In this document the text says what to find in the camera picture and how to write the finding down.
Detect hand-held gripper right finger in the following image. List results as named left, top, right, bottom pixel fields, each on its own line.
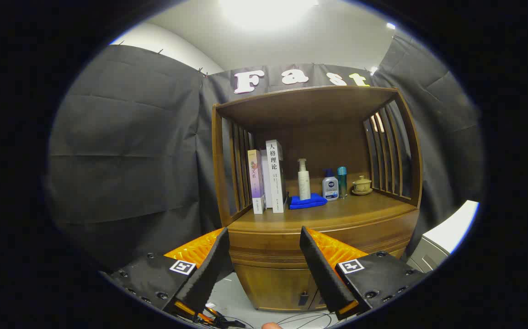
left=299, top=226, right=429, bottom=320

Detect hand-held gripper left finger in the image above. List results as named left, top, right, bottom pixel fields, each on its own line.
left=104, top=227, right=230, bottom=320

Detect brown wooden drawer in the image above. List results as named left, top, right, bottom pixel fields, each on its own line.
left=227, top=210, right=420, bottom=270

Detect brown wooden cabinet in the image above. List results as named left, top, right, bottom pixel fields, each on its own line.
left=211, top=85, right=424, bottom=313

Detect wooden countertop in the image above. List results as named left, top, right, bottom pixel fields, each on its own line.
left=227, top=190, right=417, bottom=233

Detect orange and black tool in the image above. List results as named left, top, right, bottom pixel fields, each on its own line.
left=200, top=306, right=246, bottom=329

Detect blue folded cloth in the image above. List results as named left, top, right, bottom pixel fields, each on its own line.
left=288, top=193, right=328, bottom=210

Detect white bottle with blue cap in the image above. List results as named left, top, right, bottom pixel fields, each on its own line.
left=322, top=168, right=340, bottom=202

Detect white pump bottle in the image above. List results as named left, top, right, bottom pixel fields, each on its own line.
left=297, top=158, right=311, bottom=201

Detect teal bottle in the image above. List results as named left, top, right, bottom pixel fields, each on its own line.
left=337, top=166, right=348, bottom=199

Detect lidded ceramic teacup with saucer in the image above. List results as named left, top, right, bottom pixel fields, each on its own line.
left=352, top=175, right=373, bottom=196

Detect purple book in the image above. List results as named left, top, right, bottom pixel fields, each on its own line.
left=247, top=149, right=265, bottom=214

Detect thick white and dark book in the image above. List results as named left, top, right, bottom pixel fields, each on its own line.
left=266, top=139, right=288, bottom=214

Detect thin white book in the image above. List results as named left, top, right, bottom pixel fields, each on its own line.
left=260, top=149, right=273, bottom=209

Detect white and grey appliance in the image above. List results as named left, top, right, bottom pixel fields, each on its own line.
left=405, top=200, right=480, bottom=274

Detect black backdrop cloth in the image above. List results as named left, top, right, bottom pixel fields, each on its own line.
left=47, top=34, right=484, bottom=275

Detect black cables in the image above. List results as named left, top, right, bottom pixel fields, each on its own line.
left=209, top=304, right=337, bottom=329

